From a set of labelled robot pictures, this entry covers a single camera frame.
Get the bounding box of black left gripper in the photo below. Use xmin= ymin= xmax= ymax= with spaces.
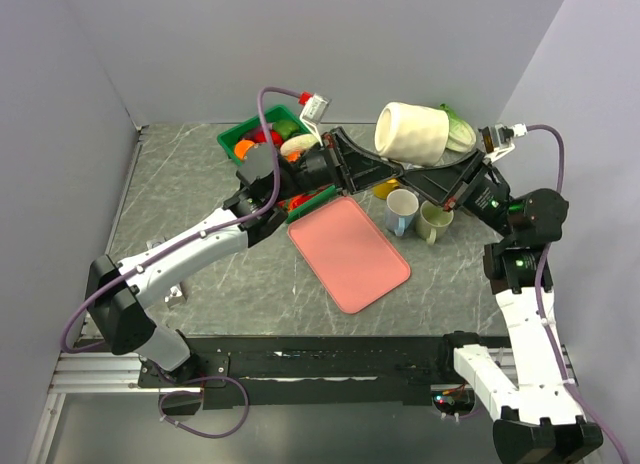
xmin=271 ymin=129 xmax=405 ymax=205

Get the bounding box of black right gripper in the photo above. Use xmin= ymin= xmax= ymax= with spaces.
xmin=403 ymin=146 xmax=514 ymax=237

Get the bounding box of yellow mug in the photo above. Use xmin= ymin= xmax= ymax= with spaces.
xmin=372 ymin=179 xmax=400 ymax=200

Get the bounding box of light green mug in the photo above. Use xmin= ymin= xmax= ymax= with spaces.
xmin=415 ymin=201 xmax=454 ymax=245

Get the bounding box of light blue faceted mug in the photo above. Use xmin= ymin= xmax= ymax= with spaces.
xmin=384 ymin=188 xmax=420 ymax=237

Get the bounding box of beige pink mug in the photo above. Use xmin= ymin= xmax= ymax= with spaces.
xmin=374 ymin=102 xmax=449 ymax=166

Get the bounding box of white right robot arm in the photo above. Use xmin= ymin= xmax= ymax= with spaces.
xmin=400 ymin=151 xmax=604 ymax=463

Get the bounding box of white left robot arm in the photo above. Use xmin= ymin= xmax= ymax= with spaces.
xmin=87 ymin=128 xmax=404 ymax=386

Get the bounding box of green toy cabbage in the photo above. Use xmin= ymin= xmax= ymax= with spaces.
xmin=439 ymin=104 xmax=477 ymax=153

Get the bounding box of orange toy carrot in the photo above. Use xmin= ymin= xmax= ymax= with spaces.
xmin=286 ymin=193 xmax=316 ymax=212

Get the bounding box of white toy radish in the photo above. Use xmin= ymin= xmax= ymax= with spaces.
xmin=280 ymin=134 xmax=319 ymax=156

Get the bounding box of green toy bell pepper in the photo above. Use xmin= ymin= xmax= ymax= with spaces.
xmin=272 ymin=119 xmax=300 ymax=141

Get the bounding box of pink plastic tray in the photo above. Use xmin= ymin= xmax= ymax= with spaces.
xmin=288 ymin=197 xmax=411 ymax=314

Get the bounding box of red toy bell pepper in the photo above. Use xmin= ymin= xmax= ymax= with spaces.
xmin=251 ymin=129 xmax=283 ymax=147

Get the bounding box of orange toy persimmon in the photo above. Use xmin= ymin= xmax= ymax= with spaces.
xmin=234 ymin=139 xmax=257 ymax=161

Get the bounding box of green plastic bin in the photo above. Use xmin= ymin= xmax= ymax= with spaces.
xmin=217 ymin=105 xmax=337 ymax=224

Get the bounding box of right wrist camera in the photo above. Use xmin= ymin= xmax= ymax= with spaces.
xmin=478 ymin=123 xmax=528 ymax=163

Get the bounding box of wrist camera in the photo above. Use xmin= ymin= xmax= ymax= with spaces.
xmin=298 ymin=92 xmax=331 ymax=141
xmin=478 ymin=123 xmax=528 ymax=163

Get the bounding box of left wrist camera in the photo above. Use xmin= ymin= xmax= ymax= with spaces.
xmin=298 ymin=92 xmax=331 ymax=141

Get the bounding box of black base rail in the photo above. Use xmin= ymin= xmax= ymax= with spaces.
xmin=138 ymin=336 xmax=471 ymax=410

